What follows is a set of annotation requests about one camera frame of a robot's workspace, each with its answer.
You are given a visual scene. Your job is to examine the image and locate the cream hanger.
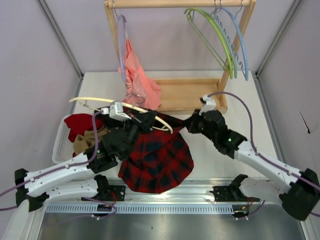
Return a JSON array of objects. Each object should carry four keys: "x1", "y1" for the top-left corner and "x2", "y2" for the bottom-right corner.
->
[{"x1": 69, "y1": 96, "x2": 173, "y2": 134}]

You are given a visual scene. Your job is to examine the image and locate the red plaid skirt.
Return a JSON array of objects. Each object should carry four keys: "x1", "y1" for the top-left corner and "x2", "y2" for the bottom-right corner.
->
[{"x1": 118, "y1": 112, "x2": 194, "y2": 194}]

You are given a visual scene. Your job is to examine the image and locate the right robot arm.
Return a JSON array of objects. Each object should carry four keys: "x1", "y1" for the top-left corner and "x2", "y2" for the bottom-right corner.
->
[{"x1": 184, "y1": 109, "x2": 320, "y2": 221}]

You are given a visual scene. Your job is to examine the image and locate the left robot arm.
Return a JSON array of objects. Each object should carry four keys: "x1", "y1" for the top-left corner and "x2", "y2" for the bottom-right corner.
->
[{"x1": 14, "y1": 108, "x2": 157, "y2": 212}]

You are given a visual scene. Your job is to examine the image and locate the pink skirt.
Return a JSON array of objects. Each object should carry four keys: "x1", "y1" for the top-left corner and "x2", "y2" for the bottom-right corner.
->
[{"x1": 118, "y1": 38, "x2": 162, "y2": 110}]

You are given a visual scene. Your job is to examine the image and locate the purple hanger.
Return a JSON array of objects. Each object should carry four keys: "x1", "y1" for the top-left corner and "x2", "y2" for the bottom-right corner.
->
[{"x1": 112, "y1": 0, "x2": 127, "y2": 83}]

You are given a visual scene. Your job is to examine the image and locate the teal hanger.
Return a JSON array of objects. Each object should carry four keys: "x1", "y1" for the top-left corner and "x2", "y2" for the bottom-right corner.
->
[{"x1": 198, "y1": 10, "x2": 238, "y2": 79}]

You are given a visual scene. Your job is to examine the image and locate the blue hanger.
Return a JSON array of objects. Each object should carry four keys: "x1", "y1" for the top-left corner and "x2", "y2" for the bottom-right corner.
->
[{"x1": 222, "y1": 6, "x2": 250, "y2": 81}]

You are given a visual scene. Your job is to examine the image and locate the green hanger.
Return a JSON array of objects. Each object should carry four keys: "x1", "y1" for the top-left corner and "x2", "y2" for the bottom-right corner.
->
[{"x1": 184, "y1": 7, "x2": 238, "y2": 79}]

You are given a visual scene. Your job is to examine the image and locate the tan garment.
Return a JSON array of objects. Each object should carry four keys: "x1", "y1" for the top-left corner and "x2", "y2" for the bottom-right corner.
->
[{"x1": 72, "y1": 126, "x2": 109, "y2": 157}]

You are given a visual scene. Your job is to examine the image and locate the wooden clothes rack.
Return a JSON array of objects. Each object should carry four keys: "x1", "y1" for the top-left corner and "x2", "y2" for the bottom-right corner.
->
[{"x1": 103, "y1": 0, "x2": 256, "y2": 114}]

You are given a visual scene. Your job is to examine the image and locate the red garment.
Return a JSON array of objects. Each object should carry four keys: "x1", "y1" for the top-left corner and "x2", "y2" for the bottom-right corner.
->
[{"x1": 63, "y1": 113, "x2": 94, "y2": 143}]

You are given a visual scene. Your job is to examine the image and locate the white laundry basket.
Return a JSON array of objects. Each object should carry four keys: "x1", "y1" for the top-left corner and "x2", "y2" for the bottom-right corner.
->
[{"x1": 52, "y1": 114, "x2": 74, "y2": 165}]

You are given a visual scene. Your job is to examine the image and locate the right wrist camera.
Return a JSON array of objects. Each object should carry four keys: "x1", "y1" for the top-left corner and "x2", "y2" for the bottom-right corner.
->
[{"x1": 199, "y1": 94, "x2": 217, "y2": 115}]

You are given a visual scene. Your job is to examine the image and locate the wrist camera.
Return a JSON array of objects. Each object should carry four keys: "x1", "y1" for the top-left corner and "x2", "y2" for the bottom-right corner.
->
[
  {"x1": 101, "y1": 101, "x2": 132, "y2": 122},
  {"x1": 199, "y1": 94, "x2": 217, "y2": 115}
]

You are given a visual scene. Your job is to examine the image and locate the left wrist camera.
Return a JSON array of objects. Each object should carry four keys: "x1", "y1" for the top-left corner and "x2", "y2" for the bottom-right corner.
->
[{"x1": 101, "y1": 101, "x2": 132, "y2": 122}]

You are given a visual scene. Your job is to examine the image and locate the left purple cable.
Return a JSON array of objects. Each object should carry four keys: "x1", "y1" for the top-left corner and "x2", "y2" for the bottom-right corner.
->
[{"x1": 0, "y1": 111, "x2": 118, "y2": 225}]

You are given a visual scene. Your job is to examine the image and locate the purple cable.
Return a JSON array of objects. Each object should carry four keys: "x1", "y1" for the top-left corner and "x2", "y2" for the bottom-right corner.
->
[
  {"x1": 0, "y1": 111, "x2": 118, "y2": 225},
  {"x1": 209, "y1": 91, "x2": 320, "y2": 221}
]

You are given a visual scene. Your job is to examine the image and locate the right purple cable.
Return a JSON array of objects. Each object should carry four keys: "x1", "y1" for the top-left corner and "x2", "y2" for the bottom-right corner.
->
[{"x1": 209, "y1": 91, "x2": 320, "y2": 221}]

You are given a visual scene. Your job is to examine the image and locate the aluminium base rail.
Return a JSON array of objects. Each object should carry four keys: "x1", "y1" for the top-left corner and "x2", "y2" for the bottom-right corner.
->
[{"x1": 44, "y1": 176, "x2": 276, "y2": 221}]

